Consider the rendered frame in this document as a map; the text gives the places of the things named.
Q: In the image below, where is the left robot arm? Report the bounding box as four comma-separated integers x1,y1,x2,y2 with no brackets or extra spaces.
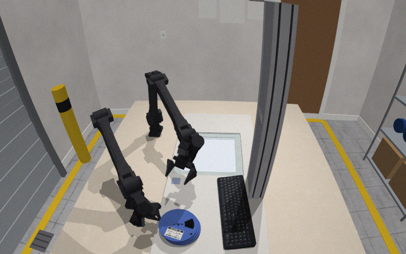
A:
145,70,205,162

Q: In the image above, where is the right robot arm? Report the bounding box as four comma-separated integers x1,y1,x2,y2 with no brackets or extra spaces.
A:
90,108,153,227

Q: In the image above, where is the black keyboard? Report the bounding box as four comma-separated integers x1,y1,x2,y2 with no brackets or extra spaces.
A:
217,175,256,250

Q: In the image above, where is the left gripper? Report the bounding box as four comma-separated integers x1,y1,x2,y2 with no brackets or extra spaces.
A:
165,156,197,185

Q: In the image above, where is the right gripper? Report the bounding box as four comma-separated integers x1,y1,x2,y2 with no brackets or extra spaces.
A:
144,198,161,221

